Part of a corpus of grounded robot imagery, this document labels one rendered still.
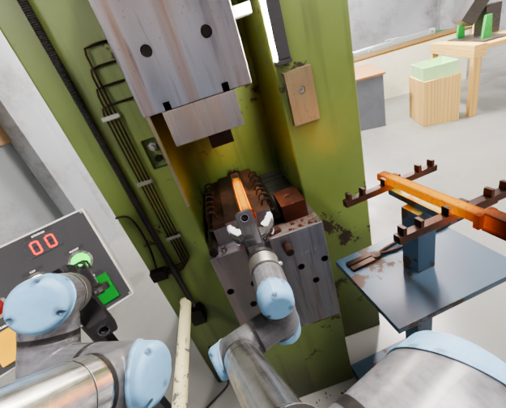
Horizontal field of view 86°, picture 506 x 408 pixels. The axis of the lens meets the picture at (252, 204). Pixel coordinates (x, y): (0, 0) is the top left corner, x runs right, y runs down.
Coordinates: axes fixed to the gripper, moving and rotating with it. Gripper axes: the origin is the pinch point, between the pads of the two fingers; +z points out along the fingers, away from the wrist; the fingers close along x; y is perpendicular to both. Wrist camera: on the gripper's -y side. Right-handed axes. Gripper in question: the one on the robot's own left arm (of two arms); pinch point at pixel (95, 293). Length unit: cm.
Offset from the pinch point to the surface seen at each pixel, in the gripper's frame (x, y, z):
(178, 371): -4.9, -34.5, 18.4
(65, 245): 1.1, 15.0, 5.3
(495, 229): -73, -31, -45
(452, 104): -408, -24, 123
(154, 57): -39, 41, -19
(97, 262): -3.0, 7.0, 5.3
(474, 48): -424, 19, 83
